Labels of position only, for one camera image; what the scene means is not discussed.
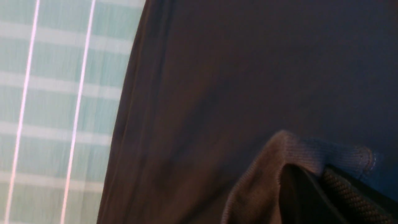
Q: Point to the dark gray long-sleeved shirt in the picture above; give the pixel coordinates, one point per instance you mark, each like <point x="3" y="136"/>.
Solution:
<point x="220" y="95"/>

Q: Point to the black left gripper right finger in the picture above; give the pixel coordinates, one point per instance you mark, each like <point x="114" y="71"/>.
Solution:
<point x="355" y="201"/>

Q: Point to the green checkered tablecloth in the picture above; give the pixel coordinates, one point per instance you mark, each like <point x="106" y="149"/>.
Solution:
<point x="62" y="68"/>

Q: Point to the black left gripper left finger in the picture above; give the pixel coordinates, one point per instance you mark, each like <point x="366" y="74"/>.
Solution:
<point x="301" y="199"/>

